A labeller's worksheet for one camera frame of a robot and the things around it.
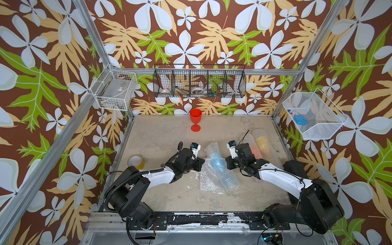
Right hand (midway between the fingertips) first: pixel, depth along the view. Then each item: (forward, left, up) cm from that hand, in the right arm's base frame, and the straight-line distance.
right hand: (225, 158), depth 89 cm
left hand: (-1, +12, +1) cm, 12 cm away
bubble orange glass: (+4, -19, 0) cm, 19 cm away
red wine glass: (+28, +18, +7) cm, 34 cm away
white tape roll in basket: (+39, +17, +20) cm, 47 cm away
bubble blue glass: (-9, +6, -4) cm, 12 cm away
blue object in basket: (+13, -40, +19) cm, 46 cm away
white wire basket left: (+29, +64, +28) cm, 76 cm away
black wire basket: (+44, +15, +24) cm, 52 cm away
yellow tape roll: (+2, +55, -7) cm, 56 cm away
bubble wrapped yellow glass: (+4, -26, 0) cm, 26 cm away
